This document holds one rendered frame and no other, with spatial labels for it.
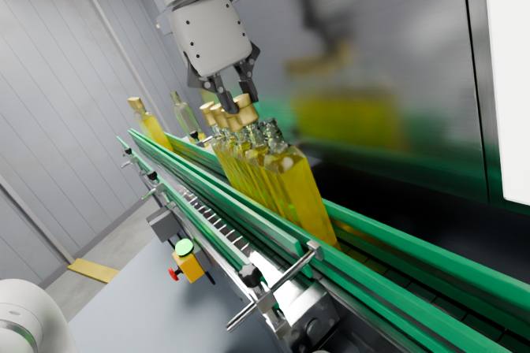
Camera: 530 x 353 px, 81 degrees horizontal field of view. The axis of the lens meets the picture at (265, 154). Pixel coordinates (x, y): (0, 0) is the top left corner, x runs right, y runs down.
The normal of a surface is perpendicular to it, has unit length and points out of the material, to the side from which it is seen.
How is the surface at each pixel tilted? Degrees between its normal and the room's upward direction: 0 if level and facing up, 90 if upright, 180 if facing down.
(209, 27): 91
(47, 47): 90
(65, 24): 90
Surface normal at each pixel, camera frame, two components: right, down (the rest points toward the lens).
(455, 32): -0.77, 0.51
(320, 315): 0.52, 0.17
